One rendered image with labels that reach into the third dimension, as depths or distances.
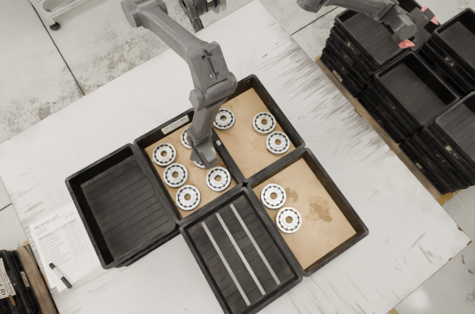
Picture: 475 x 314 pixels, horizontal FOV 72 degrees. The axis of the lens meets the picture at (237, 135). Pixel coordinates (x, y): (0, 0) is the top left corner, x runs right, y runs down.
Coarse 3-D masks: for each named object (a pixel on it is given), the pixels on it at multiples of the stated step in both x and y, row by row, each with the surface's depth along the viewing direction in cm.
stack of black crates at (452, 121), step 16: (448, 112) 184; (464, 112) 183; (432, 128) 177; (448, 128) 180; (464, 128) 180; (400, 144) 212; (416, 144) 196; (432, 144) 184; (448, 144) 173; (464, 144) 177; (416, 160) 204; (432, 160) 192; (448, 160) 180; (464, 160) 170; (432, 176) 200; (448, 176) 188; (464, 176) 177; (448, 192) 197
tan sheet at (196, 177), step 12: (180, 132) 146; (156, 144) 145; (180, 144) 144; (180, 156) 142; (156, 168) 141; (192, 168) 141; (192, 180) 139; (204, 180) 139; (216, 180) 139; (204, 192) 137; (216, 192) 137; (204, 204) 135
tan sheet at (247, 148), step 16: (240, 96) 152; (256, 96) 152; (240, 112) 149; (256, 112) 149; (240, 128) 146; (224, 144) 144; (240, 144) 144; (256, 144) 144; (240, 160) 141; (256, 160) 141; (272, 160) 141
